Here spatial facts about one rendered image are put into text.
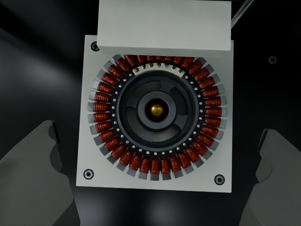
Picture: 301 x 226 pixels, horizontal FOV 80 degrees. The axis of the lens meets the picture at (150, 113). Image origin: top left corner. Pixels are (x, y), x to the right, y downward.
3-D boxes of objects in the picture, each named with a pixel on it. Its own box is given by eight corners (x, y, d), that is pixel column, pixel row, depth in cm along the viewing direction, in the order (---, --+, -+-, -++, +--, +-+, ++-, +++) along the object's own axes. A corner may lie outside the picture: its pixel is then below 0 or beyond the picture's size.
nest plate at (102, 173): (226, 188, 18) (232, 193, 17) (80, 182, 19) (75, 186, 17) (229, 44, 19) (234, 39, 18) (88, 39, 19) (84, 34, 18)
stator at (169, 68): (212, 172, 17) (229, 185, 14) (96, 167, 17) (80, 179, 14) (214, 57, 18) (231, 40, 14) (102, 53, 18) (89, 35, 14)
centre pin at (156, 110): (165, 121, 18) (168, 121, 15) (146, 121, 18) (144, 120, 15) (166, 102, 18) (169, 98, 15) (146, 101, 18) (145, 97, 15)
